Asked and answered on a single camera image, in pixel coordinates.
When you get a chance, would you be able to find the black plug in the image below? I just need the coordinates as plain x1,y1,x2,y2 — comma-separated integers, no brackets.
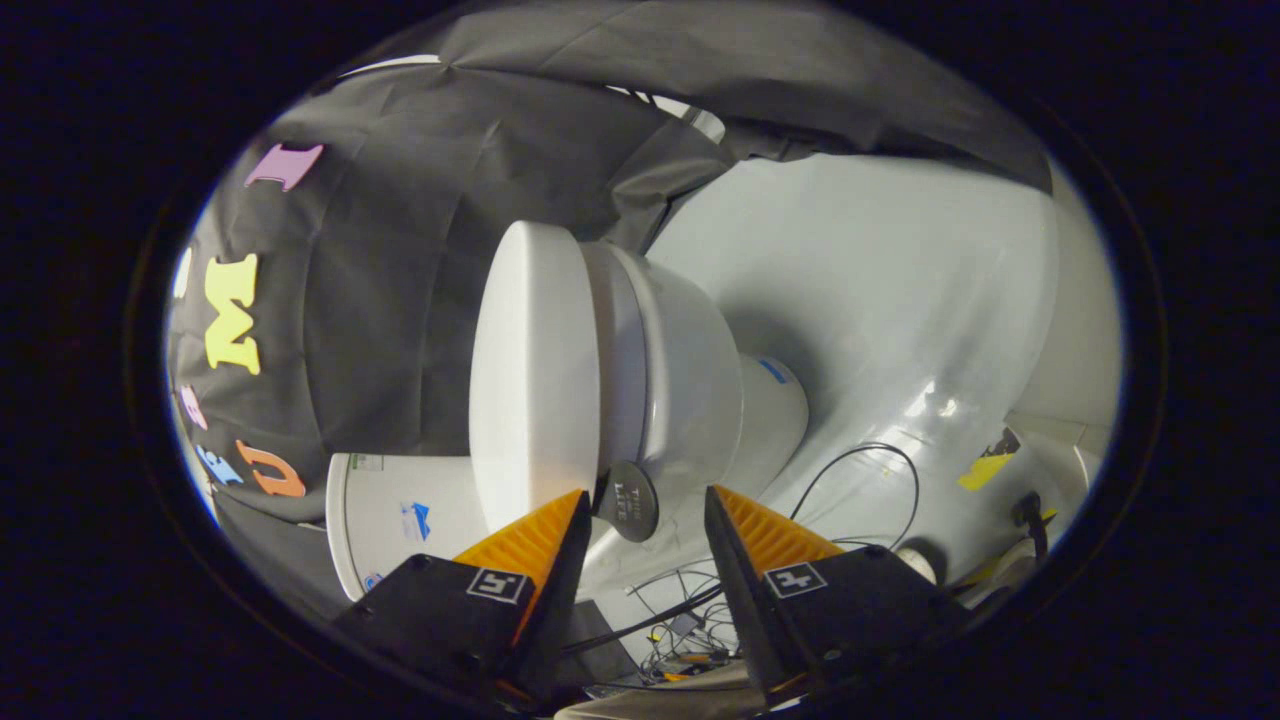
1010,492,1049,561

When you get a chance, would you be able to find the white toilet lid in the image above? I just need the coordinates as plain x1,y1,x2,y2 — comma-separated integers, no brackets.
469,221,601,531

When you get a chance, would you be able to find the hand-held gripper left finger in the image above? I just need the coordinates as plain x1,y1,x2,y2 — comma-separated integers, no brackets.
333,489,593,706

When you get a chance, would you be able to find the thin black cable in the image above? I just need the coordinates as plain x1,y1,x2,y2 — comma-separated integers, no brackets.
790,442,921,551

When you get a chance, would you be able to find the black backdrop cloth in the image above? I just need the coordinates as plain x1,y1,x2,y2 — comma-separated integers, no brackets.
165,0,1053,621

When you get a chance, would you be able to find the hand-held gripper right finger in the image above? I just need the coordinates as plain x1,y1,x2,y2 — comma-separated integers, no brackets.
704,486,971,701

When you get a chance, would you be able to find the white toilet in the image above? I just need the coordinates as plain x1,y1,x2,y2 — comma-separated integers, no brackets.
325,240,809,601

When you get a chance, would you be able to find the yellow tape piece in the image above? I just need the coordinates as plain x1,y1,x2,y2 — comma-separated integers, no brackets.
958,452,1016,491

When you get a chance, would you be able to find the round grey lid tab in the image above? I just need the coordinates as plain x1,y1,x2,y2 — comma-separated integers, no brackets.
592,460,661,543

